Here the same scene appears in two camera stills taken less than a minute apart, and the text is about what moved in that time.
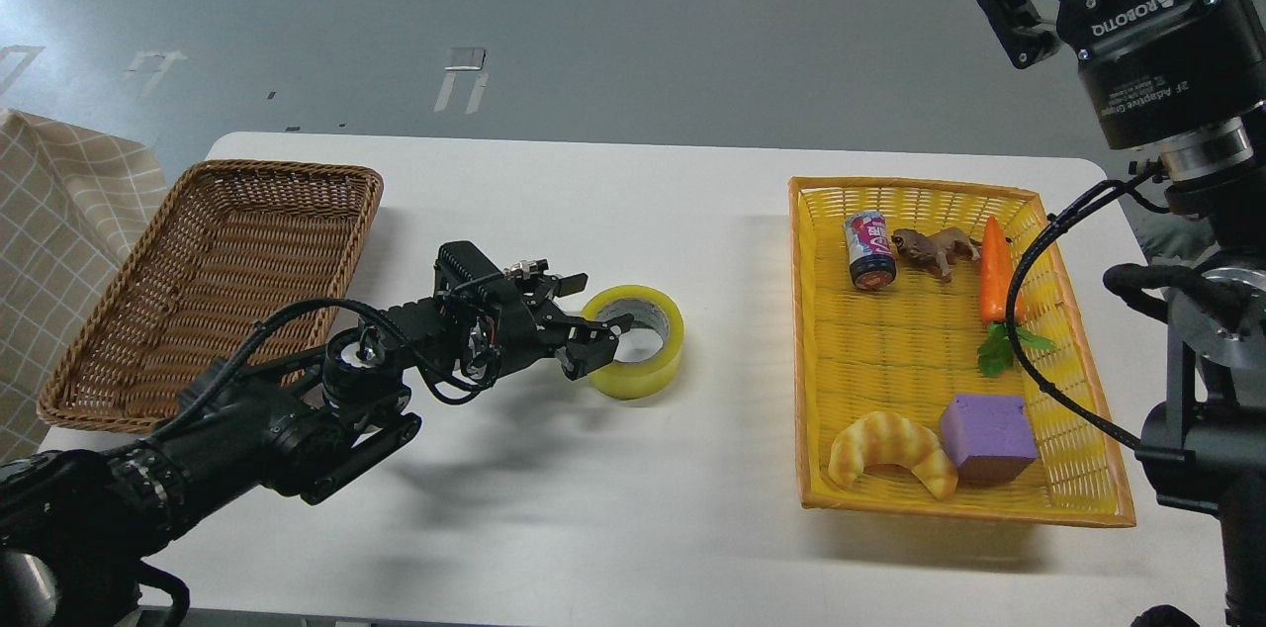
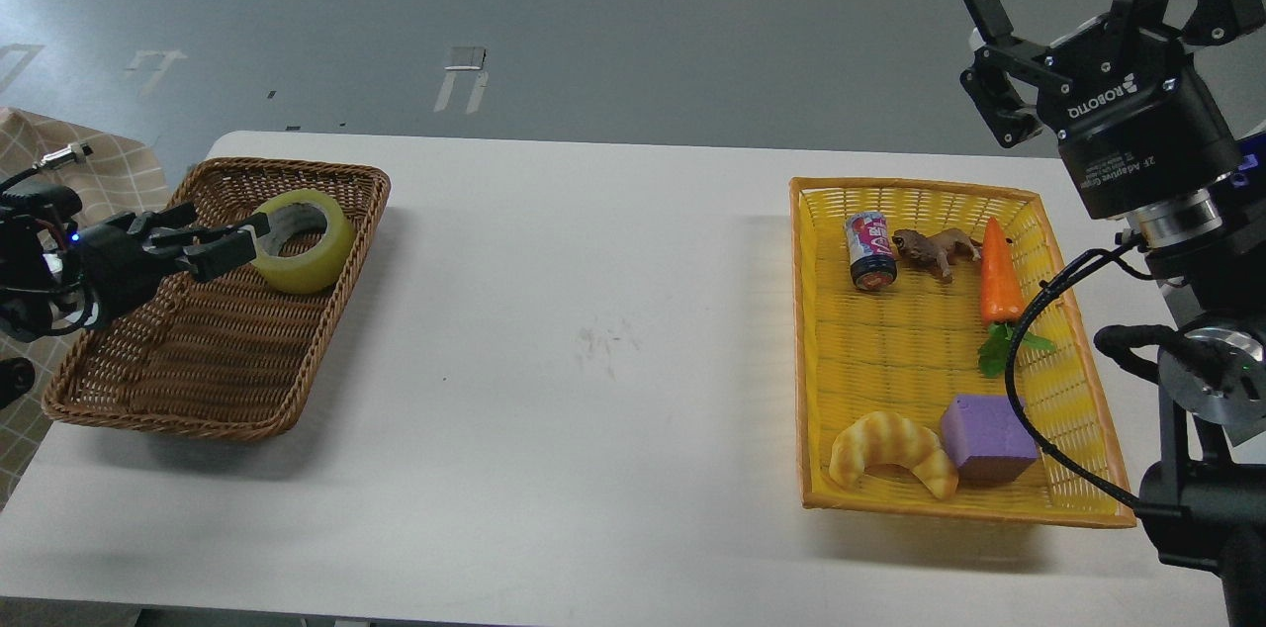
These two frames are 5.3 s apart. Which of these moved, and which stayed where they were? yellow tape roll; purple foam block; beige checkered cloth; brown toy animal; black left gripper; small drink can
Moved: black left gripper; yellow tape roll
Stayed: small drink can; brown toy animal; purple foam block; beige checkered cloth
